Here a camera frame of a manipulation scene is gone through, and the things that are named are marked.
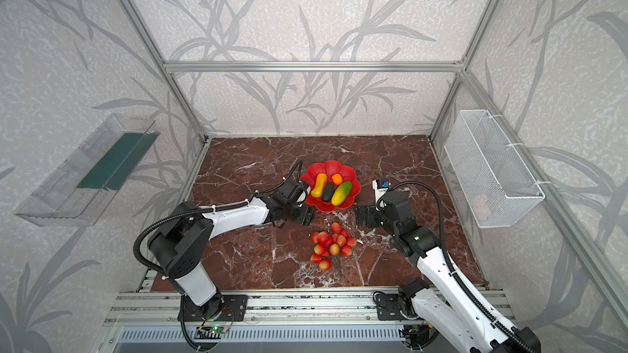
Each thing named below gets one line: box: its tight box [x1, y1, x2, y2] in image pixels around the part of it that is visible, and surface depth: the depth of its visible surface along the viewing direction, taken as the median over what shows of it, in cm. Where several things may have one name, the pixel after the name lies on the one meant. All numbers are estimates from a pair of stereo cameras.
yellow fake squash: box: [310, 173, 328, 198], surface depth 102 cm
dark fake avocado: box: [322, 182, 336, 203], surface depth 98 cm
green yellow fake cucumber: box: [331, 181, 353, 207], surface depth 98 cm
